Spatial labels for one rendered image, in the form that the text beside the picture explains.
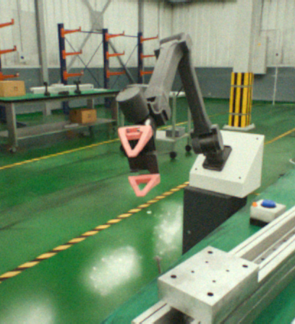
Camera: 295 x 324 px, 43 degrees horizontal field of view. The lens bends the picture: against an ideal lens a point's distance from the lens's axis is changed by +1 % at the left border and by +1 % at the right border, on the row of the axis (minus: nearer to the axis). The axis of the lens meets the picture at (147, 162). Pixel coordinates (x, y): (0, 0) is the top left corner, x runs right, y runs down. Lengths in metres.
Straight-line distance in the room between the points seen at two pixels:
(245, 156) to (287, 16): 11.33
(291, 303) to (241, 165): 0.70
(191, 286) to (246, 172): 0.84
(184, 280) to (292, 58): 12.02
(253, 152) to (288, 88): 11.12
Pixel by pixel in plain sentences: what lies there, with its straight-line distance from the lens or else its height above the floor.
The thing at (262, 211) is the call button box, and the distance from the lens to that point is 1.18.
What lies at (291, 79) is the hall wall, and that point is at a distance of 12.55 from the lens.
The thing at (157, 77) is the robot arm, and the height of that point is 1.23.
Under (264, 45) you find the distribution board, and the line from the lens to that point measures 12.55.
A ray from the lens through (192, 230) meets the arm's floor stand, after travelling 1.54.
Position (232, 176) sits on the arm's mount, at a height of 0.85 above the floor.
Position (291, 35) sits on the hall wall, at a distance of 12.61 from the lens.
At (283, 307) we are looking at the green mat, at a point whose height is 0.78.
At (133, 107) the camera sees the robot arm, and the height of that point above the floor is 1.17.
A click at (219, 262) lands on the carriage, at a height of 0.90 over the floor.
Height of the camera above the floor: 1.26
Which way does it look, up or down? 15 degrees down
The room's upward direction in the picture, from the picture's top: straight up
